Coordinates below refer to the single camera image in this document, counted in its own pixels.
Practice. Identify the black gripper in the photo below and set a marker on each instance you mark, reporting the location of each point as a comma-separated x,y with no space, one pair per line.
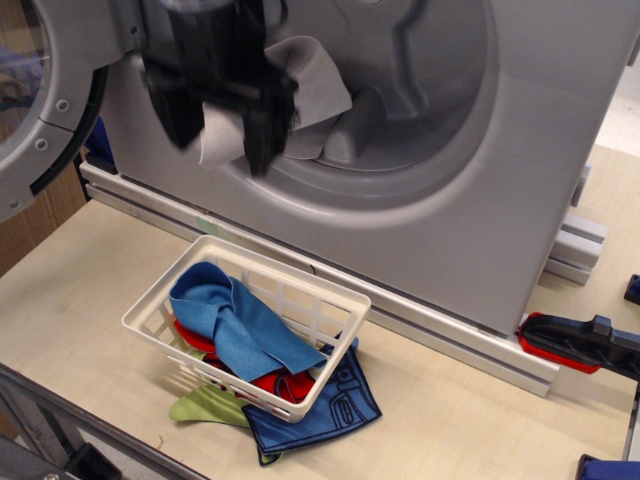
215,51

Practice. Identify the grey cloth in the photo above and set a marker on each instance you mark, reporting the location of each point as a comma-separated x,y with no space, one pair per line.
319,101

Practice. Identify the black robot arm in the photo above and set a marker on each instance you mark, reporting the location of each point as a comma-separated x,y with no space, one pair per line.
216,55

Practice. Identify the blue clamp behind machine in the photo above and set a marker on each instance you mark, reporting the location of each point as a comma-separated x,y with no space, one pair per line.
99,153

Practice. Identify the round washing machine door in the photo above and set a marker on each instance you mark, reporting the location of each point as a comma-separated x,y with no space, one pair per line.
55,57

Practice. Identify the white plastic laundry basket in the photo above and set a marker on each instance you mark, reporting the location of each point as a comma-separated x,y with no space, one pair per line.
333,351

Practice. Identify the grey toy washing machine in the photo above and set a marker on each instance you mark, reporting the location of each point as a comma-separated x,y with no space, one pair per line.
448,179

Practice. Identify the light blue cloth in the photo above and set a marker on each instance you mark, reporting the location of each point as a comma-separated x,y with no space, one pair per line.
249,337

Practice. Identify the red cloth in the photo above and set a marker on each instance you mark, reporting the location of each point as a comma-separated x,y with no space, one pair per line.
291,387

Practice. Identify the green cloth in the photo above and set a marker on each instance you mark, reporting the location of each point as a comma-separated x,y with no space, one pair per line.
209,403

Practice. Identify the blue jeans-print cloth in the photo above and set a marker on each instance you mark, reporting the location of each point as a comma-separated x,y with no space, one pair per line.
345,405

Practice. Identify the red and black clamp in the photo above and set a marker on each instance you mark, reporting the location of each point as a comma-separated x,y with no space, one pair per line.
586,346

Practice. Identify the black clamp part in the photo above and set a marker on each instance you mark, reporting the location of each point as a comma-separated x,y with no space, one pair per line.
632,291

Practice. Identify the blue clamp pad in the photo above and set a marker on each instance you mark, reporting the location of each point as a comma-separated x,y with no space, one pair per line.
591,468

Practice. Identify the metal table frame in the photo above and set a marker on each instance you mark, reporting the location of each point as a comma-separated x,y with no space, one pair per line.
74,443

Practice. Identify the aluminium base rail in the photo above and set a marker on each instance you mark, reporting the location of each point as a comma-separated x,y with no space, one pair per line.
315,299

